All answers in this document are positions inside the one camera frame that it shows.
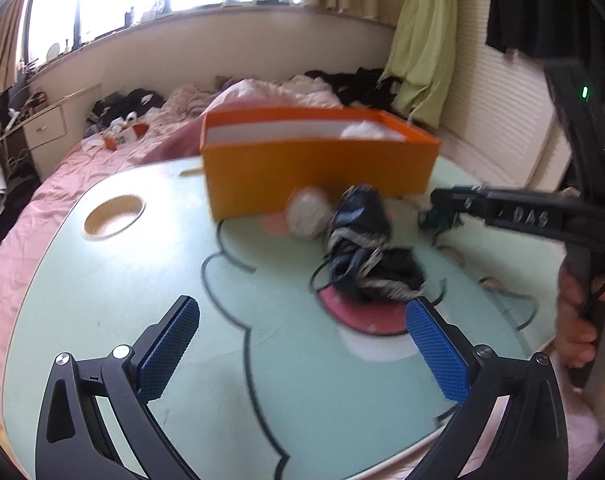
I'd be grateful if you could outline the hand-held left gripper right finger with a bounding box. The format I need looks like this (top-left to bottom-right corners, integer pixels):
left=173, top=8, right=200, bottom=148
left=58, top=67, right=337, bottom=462
left=405, top=297, right=570, bottom=480

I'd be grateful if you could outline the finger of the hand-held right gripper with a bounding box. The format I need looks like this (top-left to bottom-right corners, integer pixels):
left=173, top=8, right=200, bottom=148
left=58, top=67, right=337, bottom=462
left=429, top=185, right=488, bottom=223

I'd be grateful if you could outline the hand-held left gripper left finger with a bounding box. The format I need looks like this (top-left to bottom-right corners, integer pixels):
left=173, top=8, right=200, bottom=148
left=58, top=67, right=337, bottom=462
left=35, top=296, right=200, bottom=480

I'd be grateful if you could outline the orange cardboard box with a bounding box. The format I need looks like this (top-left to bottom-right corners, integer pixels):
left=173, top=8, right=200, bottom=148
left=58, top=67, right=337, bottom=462
left=200, top=105, right=440, bottom=221

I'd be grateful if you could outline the green cartoon printed desktop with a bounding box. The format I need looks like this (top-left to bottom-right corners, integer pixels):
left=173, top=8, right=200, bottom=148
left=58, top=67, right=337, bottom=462
left=2, top=152, right=583, bottom=480

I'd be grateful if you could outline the person's right hand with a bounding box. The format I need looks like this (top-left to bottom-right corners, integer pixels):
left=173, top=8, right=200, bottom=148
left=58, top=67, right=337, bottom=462
left=555, top=260, right=598, bottom=372

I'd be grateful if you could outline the black lace-trimmed cloth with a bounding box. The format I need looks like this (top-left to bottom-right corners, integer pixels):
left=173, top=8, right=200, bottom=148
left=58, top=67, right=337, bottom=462
left=309, top=184, right=428, bottom=306

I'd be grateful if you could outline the tan fluffy pompom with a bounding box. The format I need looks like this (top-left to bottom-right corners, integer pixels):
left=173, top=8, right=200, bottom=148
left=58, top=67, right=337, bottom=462
left=286, top=186, right=333, bottom=238

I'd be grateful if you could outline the light green curtain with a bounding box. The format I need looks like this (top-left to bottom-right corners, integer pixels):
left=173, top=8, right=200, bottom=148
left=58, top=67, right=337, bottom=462
left=379, top=0, right=458, bottom=128

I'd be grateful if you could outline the white garment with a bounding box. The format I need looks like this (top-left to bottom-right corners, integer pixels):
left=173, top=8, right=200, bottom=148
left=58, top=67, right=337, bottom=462
left=288, top=75, right=333, bottom=93

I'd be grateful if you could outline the orange tissue box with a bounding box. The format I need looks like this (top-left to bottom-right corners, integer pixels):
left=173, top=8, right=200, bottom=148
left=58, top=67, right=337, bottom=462
left=102, top=122, right=148, bottom=151

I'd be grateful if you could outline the pink printed quilt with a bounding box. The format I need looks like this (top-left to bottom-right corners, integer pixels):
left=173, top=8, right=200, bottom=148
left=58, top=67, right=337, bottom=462
left=160, top=77, right=348, bottom=121

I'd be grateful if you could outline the black and white clothes pile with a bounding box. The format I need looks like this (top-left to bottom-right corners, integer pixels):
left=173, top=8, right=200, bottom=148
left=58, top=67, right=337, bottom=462
left=90, top=87, right=166, bottom=126

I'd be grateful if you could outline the white drawer cabinet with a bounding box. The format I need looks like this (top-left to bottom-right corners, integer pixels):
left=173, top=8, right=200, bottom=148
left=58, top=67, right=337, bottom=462
left=22, top=102, right=68, bottom=148

